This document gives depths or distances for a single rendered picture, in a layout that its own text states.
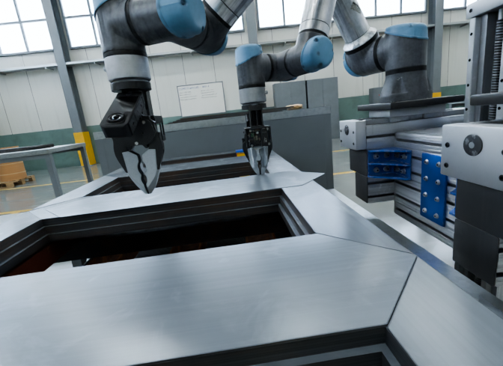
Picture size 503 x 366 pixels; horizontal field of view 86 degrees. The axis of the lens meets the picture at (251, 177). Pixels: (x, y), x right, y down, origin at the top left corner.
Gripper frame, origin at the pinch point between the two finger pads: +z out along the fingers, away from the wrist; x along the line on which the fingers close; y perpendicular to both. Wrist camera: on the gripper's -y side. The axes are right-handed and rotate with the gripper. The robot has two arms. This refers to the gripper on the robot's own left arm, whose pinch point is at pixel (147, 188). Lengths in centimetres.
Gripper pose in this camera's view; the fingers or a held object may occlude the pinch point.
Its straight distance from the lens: 57.4
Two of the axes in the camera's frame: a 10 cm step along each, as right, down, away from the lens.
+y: -0.7, -2.2, 9.7
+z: 1.0, 9.7, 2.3
